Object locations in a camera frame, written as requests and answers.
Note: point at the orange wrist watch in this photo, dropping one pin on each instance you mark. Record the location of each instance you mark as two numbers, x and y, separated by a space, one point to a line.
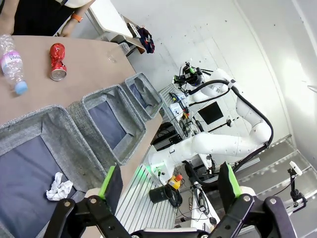
77 17

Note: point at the ribbed aluminium base plate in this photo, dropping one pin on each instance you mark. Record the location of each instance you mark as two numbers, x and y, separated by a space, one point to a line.
138 198

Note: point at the person's left forearm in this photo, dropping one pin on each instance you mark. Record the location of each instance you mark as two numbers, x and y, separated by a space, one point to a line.
85 8

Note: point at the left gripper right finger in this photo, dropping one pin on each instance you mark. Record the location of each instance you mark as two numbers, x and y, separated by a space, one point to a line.
227 183

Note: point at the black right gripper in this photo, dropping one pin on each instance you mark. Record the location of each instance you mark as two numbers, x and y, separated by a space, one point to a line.
193 77

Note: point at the person's left hand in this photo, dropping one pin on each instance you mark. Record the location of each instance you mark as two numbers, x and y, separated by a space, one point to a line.
68 28

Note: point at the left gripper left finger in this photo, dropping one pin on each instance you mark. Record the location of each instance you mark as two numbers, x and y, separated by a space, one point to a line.
111 191

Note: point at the white camera on black mount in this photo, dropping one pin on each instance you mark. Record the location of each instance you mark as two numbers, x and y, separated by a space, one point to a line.
296 171

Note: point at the person's right forearm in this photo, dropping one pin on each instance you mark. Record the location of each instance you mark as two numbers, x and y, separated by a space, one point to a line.
6 19

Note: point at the clear bottle with pink label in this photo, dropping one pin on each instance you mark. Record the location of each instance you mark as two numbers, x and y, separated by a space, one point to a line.
11 64

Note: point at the dark blue cloth bag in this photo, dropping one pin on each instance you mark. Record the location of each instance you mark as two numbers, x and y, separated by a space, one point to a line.
146 41

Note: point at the person in white sweater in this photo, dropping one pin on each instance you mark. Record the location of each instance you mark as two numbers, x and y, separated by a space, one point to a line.
39 17

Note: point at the grey fabric basket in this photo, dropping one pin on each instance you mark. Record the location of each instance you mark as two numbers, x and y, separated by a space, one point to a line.
104 153
154 101
81 158

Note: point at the black square panel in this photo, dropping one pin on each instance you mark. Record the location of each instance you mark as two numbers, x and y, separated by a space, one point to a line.
210 112

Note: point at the large white table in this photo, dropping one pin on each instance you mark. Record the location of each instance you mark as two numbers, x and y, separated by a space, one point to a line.
111 17

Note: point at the black cylinder container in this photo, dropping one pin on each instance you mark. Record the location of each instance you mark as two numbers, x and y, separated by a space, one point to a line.
159 194

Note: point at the white paper ball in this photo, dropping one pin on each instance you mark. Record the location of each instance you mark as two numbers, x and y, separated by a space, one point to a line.
59 188

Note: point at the yellow emergency stop button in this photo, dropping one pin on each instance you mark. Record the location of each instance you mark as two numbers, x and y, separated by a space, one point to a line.
175 182

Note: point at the crushed red drink can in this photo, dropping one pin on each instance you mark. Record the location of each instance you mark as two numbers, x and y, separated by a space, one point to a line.
58 59

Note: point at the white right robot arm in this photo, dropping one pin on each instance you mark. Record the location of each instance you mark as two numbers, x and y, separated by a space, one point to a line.
215 146

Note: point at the clear plastic bag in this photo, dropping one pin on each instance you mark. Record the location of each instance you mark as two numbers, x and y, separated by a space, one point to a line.
112 55

